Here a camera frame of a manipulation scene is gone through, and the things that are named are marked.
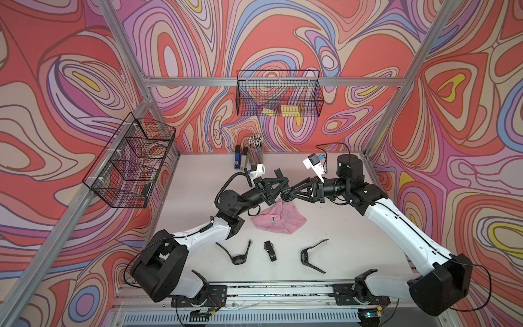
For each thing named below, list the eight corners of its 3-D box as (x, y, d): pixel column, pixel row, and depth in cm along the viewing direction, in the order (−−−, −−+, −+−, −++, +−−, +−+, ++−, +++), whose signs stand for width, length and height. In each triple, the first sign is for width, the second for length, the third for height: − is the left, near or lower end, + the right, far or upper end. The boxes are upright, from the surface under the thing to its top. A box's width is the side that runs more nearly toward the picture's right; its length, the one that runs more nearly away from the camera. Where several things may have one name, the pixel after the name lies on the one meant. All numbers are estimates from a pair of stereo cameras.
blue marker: (235, 170, 115) (234, 163, 111) (236, 151, 125) (235, 144, 121) (241, 170, 115) (240, 163, 111) (241, 151, 125) (240, 144, 121)
